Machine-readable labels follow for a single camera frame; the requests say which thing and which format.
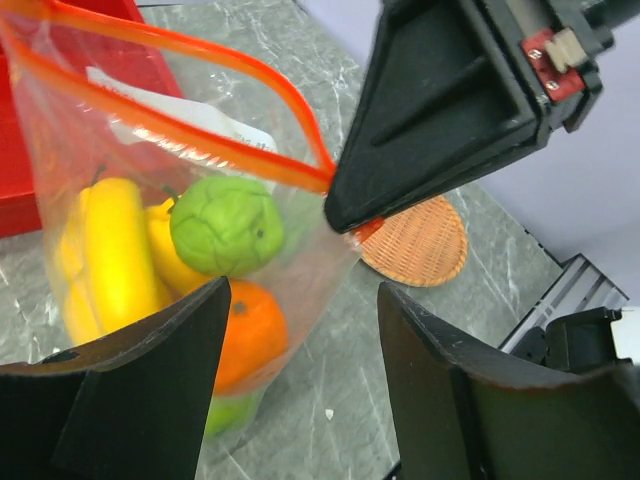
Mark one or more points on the orange tangerine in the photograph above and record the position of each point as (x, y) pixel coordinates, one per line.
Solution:
(256, 333)

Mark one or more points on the green lime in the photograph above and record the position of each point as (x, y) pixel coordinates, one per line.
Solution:
(232, 413)

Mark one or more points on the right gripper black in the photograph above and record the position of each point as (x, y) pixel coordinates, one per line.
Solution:
(456, 90)

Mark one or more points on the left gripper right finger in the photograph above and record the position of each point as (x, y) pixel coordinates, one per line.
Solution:
(462, 409)

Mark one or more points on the yellow orange fruit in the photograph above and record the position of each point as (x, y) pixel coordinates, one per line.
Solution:
(181, 278)

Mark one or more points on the red plastic tray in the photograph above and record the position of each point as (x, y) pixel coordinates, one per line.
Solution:
(65, 118)

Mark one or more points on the green yellow guava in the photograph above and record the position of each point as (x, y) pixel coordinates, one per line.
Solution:
(226, 226)

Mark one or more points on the yellow banana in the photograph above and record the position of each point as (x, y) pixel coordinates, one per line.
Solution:
(123, 285)

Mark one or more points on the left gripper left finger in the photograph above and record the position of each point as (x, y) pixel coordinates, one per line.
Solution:
(130, 405)

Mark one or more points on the clear zip bag orange zipper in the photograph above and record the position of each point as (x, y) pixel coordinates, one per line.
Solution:
(257, 126)

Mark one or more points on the round woven bamboo coaster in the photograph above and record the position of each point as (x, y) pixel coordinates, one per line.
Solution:
(424, 246)

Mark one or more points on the aluminium frame rail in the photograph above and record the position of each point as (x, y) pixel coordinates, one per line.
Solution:
(581, 286)

